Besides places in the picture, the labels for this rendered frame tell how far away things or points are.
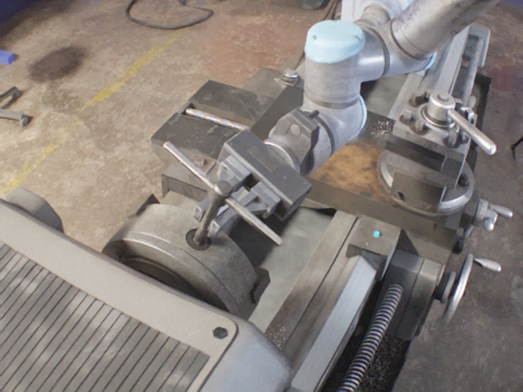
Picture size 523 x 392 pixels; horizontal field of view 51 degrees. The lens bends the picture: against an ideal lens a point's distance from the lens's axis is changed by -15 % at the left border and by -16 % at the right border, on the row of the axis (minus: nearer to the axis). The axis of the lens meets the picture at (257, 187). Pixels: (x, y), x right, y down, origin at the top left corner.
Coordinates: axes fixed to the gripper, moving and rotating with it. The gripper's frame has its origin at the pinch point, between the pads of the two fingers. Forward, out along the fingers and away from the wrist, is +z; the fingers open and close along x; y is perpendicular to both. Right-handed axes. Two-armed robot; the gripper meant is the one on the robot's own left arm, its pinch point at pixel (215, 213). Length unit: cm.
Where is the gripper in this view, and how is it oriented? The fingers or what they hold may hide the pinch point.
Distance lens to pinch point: 87.4
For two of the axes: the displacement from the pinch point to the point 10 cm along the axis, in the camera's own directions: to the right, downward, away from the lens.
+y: -3.0, 5.6, 7.7
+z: -6.1, 5.0, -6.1
